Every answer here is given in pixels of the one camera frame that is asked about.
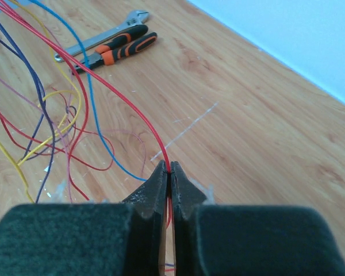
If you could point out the silver adjustable wrench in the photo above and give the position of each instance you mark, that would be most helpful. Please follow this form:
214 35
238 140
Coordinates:
103 36

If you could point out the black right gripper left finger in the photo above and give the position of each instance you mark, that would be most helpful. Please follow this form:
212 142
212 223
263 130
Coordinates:
125 238

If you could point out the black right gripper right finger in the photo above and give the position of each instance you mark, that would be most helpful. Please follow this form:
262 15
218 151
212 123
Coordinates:
213 239

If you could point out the orange handled pliers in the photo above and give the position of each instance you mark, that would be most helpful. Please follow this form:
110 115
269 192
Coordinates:
128 43

